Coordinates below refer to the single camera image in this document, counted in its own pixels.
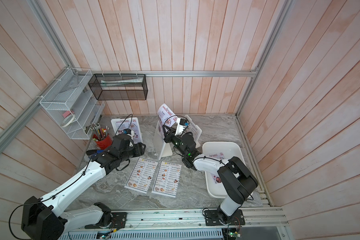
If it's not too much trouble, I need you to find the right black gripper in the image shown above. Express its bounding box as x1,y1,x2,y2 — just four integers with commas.
163,125,190,159

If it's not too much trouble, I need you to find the old dim sum menu sheet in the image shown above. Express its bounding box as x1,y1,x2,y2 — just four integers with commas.
152,162,182,198

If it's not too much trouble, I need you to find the pink new menu sheet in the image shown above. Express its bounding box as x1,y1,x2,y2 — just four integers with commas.
118,119,142,144
158,104,178,129

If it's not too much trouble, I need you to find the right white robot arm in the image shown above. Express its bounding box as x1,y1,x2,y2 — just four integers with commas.
162,125,259,224

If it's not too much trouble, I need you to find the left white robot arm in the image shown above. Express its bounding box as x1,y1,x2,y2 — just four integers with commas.
21,134,146,240

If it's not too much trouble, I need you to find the pink menu sheet in tray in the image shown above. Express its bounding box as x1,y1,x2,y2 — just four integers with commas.
209,153,225,184

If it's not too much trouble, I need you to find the blue white stapler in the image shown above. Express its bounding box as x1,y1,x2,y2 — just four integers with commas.
86,150,103,159

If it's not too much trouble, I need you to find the red pencil cup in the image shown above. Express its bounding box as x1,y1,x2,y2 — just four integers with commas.
90,124,113,150

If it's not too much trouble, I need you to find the white plastic tray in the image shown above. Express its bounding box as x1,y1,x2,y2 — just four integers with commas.
202,142,247,199

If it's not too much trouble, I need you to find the white tape roll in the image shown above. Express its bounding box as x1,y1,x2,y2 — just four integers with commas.
61,114,76,128

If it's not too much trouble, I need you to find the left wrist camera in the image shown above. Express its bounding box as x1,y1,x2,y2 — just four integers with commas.
123,129,134,136

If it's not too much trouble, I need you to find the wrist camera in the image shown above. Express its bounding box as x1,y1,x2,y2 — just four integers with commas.
175,118,189,136
123,129,134,136

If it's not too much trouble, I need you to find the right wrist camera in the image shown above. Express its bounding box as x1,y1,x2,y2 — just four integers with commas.
175,118,189,136

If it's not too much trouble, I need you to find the white wire wall shelf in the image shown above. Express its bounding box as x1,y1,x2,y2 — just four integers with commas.
40,68,105,140

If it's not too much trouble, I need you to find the black mesh wall basket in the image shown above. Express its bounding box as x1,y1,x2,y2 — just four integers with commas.
89,73,148,101

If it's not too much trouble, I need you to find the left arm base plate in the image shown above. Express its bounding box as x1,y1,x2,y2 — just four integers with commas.
85,212,128,230

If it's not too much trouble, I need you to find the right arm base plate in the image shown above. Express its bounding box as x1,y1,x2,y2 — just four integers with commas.
202,209,246,227

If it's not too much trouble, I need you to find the aluminium rail base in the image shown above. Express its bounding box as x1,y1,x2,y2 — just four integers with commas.
40,206,290,233

